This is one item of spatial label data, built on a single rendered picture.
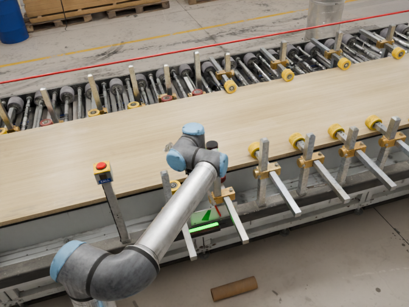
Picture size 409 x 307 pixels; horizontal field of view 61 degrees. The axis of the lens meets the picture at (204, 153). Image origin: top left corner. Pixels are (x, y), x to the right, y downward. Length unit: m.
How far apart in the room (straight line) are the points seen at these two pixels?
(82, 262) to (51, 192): 1.10
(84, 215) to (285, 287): 1.37
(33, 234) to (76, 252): 1.18
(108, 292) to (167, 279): 1.65
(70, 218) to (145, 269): 1.18
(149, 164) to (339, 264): 1.50
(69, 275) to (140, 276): 0.18
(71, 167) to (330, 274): 1.82
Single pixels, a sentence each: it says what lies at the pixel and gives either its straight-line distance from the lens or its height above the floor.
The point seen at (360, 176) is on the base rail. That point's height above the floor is 0.70.
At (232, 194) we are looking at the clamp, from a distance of 1.83.
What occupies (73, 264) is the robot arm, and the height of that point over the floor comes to 1.44.
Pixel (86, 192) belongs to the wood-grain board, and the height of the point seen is 0.90.
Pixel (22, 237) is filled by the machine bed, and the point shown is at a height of 0.70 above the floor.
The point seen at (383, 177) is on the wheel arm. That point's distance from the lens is 1.93.
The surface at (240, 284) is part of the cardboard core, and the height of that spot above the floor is 0.08.
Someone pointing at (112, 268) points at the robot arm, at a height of 1.45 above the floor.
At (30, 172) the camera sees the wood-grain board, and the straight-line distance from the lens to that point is 2.23.
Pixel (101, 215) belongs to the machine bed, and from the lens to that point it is 2.07.
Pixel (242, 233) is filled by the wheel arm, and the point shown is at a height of 0.86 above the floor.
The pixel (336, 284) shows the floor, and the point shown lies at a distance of 2.62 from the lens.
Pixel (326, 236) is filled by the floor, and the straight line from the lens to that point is 2.83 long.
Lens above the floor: 2.21
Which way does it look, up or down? 40 degrees down
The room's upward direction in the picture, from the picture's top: 5 degrees counter-clockwise
